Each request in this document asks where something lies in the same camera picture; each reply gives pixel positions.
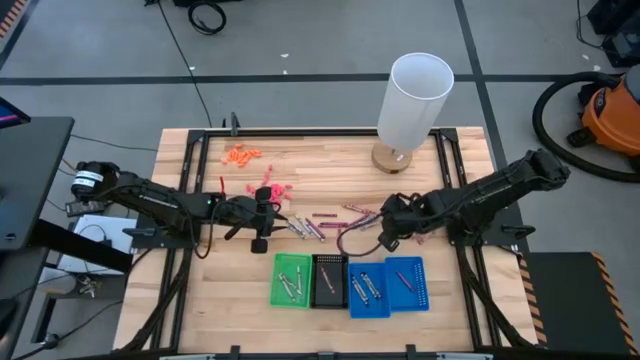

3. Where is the black cable bundle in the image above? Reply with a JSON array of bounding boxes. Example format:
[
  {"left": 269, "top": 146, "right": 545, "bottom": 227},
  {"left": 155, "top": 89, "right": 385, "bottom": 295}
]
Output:
[
  {"left": 457, "top": 247, "right": 531, "bottom": 349},
  {"left": 122, "top": 247, "right": 194, "bottom": 351}
]

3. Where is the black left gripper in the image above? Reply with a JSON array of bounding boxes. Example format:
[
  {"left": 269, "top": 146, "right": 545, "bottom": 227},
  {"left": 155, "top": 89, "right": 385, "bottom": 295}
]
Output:
[{"left": 224, "top": 185, "right": 290, "bottom": 255}]

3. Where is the black desk crossbar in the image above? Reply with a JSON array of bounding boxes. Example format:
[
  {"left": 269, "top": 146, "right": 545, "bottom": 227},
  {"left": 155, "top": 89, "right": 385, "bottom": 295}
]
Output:
[{"left": 30, "top": 218, "right": 134, "bottom": 275}]

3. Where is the white paper sheet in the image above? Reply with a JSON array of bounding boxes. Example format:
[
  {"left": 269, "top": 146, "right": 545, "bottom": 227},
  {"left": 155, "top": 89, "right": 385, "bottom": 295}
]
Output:
[{"left": 56, "top": 214, "right": 139, "bottom": 276}]

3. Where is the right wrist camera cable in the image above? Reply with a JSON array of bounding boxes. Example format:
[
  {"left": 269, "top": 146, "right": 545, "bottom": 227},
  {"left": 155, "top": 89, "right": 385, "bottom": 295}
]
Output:
[{"left": 335, "top": 214, "right": 386, "bottom": 258}]

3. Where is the black aluminium table frame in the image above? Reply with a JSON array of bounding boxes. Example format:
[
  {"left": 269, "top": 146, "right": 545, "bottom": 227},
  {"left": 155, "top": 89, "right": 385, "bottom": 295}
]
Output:
[{"left": 119, "top": 127, "right": 539, "bottom": 356}]

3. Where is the black power brick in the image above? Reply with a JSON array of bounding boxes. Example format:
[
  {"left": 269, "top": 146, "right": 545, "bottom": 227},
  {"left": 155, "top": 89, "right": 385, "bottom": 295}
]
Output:
[{"left": 64, "top": 198, "right": 107, "bottom": 218}]

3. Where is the white shade wooden base lamp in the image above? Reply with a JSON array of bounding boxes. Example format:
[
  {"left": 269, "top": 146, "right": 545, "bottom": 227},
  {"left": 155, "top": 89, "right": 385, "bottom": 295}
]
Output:
[{"left": 370, "top": 51, "right": 456, "bottom": 175}]

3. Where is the black desk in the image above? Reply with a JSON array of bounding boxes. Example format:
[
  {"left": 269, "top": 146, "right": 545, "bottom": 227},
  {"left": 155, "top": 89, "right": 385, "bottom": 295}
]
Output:
[{"left": 0, "top": 116, "right": 75, "bottom": 253}]

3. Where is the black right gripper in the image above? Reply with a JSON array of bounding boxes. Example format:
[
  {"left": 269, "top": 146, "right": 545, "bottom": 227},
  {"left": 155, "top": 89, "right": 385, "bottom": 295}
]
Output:
[{"left": 378, "top": 193, "right": 429, "bottom": 253}]

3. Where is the black equipment case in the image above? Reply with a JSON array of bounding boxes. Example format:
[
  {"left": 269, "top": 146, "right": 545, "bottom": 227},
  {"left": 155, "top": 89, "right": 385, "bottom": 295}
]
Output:
[{"left": 587, "top": 0, "right": 640, "bottom": 69}]

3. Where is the black plastic basket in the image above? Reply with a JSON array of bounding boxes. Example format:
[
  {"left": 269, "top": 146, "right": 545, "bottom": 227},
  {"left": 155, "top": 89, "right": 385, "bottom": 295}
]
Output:
[{"left": 309, "top": 253, "right": 350, "bottom": 310}]

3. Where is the black mat with hazard stripes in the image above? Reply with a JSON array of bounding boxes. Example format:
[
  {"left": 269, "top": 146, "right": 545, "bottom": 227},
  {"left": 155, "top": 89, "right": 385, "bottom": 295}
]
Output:
[{"left": 517, "top": 251, "right": 640, "bottom": 357}]

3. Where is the bunch of keys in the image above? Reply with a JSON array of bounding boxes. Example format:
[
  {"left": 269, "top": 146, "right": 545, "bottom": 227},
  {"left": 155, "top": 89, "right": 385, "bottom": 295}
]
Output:
[{"left": 77, "top": 277, "right": 101, "bottom": 300}]

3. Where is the monitor with blue screen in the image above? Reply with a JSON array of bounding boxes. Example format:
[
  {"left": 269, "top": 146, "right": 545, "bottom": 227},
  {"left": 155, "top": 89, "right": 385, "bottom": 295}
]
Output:
[{"left": 0, "top": 97, "right": 32, "bottom": 130}]

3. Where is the orange shop vacuum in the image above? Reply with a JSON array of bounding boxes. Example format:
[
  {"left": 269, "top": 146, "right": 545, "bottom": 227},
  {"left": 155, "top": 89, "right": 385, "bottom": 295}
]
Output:
[
  {"left": 531, "top": 71, "right": 640, "bottom": 184},
  {"left": 566, "top": 63, "right": 640, "bottom": 174}
]

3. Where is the orange crayon pieces heap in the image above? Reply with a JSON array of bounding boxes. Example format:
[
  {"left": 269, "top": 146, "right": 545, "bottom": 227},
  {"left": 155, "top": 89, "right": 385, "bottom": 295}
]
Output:
[{"left": 220, "top": 143, "right": 264, "bottom": 168}]

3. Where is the green plastic basket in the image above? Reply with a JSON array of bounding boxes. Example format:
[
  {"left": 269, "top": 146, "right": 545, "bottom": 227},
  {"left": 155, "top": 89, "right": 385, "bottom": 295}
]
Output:
[{"left": 269, "top": 252, "right": 314, "bottom": 310}]

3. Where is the long black floor cable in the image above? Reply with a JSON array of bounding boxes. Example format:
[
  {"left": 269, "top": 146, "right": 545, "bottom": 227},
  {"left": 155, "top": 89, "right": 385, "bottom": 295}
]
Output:
[{"left": 157, "top": 0, "right": 215, "bottom": 129}]

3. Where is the coiled black cable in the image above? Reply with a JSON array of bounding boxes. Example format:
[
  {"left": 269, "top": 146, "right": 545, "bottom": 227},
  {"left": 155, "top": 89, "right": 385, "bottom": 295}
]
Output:
[{"left": 187, "top": 1, "right": 228, "bottom": 36}]

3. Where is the pink crayon pieces heap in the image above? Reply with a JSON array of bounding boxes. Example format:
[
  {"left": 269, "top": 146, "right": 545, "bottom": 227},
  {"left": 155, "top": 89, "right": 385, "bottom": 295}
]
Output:
[{"left": 245, "top": 182, "right": 294, "bottom": 205}]

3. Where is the blue plastic basket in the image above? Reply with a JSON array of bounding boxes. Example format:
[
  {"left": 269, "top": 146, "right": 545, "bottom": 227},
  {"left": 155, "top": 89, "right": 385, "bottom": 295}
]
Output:
[
  {"left": 347, "top": 262, "right": 392, "bottom": 320},
  {"left": 383, "top": 256, "right": 431, "bottom": 314}
]

